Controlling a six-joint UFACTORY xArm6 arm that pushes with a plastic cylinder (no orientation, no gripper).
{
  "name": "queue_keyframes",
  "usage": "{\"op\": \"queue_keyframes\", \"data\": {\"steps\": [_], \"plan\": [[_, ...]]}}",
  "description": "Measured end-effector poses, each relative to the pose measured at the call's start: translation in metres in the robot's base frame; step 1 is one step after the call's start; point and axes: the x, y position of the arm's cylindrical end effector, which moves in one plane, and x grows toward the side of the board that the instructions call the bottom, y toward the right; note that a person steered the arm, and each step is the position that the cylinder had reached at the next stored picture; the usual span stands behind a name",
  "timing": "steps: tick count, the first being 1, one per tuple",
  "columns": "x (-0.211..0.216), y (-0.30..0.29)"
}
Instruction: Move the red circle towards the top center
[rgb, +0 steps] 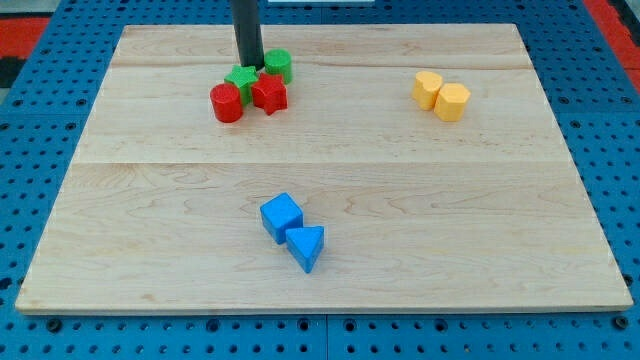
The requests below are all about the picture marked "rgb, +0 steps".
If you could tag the yellow heart block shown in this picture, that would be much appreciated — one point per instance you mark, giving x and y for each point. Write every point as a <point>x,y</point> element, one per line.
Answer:
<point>426,88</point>

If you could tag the green star block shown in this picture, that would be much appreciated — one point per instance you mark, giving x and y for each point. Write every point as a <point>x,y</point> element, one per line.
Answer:
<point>243,77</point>

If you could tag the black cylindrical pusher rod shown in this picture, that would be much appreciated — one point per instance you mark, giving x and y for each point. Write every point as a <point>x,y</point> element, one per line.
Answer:
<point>247,27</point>

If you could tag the red cylinder block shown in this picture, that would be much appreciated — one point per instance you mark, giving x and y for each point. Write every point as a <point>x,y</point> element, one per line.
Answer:
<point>226,102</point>

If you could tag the light wooden board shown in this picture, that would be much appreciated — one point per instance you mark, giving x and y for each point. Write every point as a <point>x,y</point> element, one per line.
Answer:
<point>159,212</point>

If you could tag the green cylinder block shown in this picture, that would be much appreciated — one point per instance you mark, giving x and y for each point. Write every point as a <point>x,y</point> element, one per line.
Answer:
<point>278,61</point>

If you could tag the yellow hexagon block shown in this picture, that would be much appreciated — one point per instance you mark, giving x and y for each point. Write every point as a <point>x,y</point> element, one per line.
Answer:
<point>451,102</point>

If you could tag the blue cube block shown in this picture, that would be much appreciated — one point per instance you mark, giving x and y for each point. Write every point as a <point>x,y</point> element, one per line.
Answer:
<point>280,214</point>

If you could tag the blue triangle block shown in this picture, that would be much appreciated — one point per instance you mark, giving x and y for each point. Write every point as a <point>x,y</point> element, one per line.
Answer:
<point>305,245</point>

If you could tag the red star block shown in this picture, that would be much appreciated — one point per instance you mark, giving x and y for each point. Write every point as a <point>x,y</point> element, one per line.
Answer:
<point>270,93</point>

